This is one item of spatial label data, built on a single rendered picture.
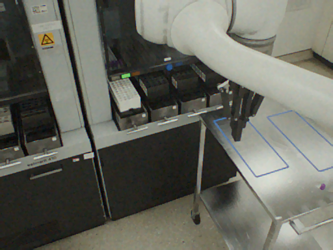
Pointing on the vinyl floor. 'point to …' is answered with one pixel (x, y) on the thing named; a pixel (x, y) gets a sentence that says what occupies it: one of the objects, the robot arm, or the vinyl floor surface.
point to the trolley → (268, 179)
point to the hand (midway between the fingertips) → (237, 127)
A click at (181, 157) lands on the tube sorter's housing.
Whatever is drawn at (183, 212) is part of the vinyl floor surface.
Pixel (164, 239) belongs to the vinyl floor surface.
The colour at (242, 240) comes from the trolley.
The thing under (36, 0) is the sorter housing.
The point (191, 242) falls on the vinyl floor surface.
